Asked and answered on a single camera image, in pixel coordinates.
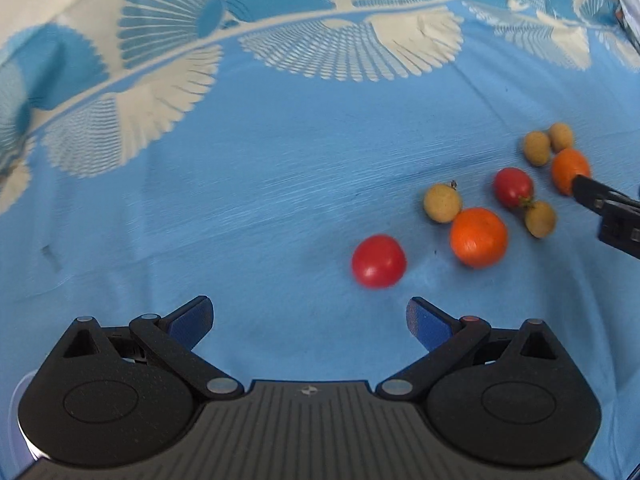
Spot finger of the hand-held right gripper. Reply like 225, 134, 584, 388
571, 174, 640, 261

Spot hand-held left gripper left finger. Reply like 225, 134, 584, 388
47, 296, 245, 402

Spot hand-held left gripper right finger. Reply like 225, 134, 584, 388
375, 296, 576, 402

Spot orange mandarin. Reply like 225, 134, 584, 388
449, 207, 509, 269
551, 148, 592, 196

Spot brown longan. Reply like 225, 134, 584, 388
524, 200, 557, 239
548, 122, 574, 153
423, 180, 462, 223
522, 130, 551, 167

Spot red tomato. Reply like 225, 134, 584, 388
351, 234, 407, 290
493, 167, 535, 209

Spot light blue plate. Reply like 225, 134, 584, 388
9, 372, 38, 461

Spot blue fan-print bedsheet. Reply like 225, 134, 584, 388
0, 0, 640, 461

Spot pale blue cloth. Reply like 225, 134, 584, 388
612, 0, 640, 56

